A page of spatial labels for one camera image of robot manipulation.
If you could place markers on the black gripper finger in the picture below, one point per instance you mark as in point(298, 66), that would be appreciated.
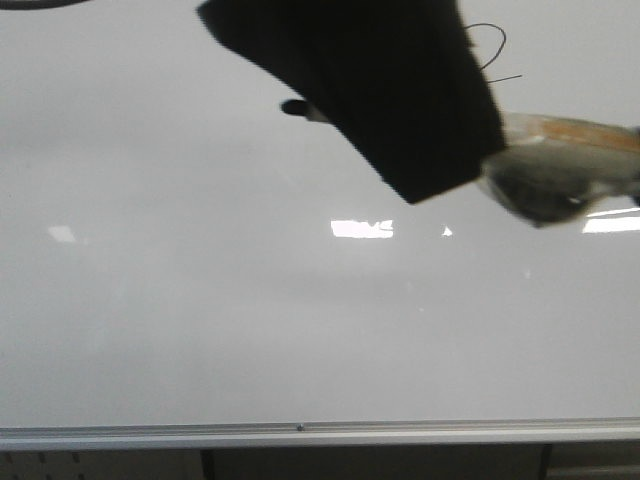
point(397, 79)

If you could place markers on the taped black whiteboard marker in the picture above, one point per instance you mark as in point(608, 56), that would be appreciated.
point(542, 169)

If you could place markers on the white whiteboard with aluminium frame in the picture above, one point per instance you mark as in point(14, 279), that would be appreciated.
point(183, 265)

